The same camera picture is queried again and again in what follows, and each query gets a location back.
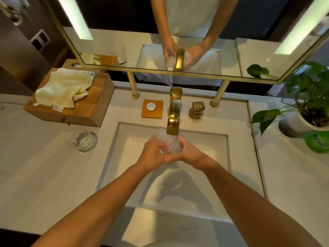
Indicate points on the person's right hand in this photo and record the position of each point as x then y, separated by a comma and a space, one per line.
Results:
194, 156

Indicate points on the person's right thumb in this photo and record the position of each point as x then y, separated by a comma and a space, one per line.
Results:
184, 144

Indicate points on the person's left hand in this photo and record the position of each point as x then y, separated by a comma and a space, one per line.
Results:
150, 155

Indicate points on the cream folded towel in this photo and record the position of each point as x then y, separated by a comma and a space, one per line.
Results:
64, 87

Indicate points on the gold mirror support post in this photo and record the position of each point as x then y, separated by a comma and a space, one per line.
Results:
219, 93
133, 84

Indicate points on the gold sink faucet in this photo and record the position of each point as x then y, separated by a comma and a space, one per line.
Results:
174, 110

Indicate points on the wooden tissue box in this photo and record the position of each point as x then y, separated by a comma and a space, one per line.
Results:
84, 110

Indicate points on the green plastic tag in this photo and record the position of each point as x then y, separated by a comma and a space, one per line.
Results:
318, 142

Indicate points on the round white soap disc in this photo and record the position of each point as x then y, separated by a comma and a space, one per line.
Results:
151, 106

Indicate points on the green leafy plant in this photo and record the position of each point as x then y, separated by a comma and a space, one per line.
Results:
305, 82

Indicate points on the metal wall fixture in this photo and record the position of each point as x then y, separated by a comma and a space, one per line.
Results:
11, 12

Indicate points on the white plant pot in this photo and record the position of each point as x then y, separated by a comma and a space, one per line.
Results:
293, 126

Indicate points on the person's left forearm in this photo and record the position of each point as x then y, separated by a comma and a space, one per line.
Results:
102, 205

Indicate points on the square wooden coaster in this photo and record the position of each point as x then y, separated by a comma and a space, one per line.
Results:
159, 114

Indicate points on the wall power outlet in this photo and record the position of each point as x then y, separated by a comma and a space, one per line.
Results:
40, 40

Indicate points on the white rectangular sink basin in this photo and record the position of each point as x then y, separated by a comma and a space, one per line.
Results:
205, 151

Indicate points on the person's right forearm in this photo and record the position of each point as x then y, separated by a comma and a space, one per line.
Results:
252, 203

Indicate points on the gold framed mirror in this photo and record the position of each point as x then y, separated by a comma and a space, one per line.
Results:
123, 52

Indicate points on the clear drinking glass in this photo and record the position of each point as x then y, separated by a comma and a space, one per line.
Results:
172, 146
83, 140

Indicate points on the person's left fingers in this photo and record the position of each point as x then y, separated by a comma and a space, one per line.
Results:
159, 144

